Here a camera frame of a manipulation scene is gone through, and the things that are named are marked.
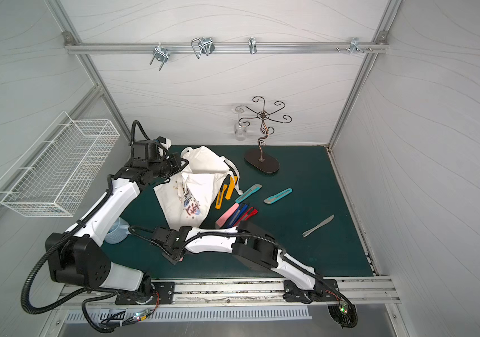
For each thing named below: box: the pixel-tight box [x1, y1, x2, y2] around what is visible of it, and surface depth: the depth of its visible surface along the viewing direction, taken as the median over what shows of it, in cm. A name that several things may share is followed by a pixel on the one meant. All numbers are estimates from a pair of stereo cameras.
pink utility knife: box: [215, 202, 240, 228], surface depth 94 cm
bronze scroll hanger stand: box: [238, 95, 292, 175], surface depth 106 cm
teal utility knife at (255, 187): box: [235, 183, 263, 204], surface depth 102 cm
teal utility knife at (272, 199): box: [263, 187, 294, 205], surface depth 100 cm
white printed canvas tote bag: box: [153, 146, 243, 229], surface depth 90 cm
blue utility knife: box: [225, 202, 249, 229], surface depth 95 cm
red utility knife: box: [233, 206, 259, 227], surface depth 95 cm
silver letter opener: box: [301, 214, 335, 238], surface depth 92 cm
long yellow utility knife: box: [225, 175, 238, 201], surface depth 103 cm
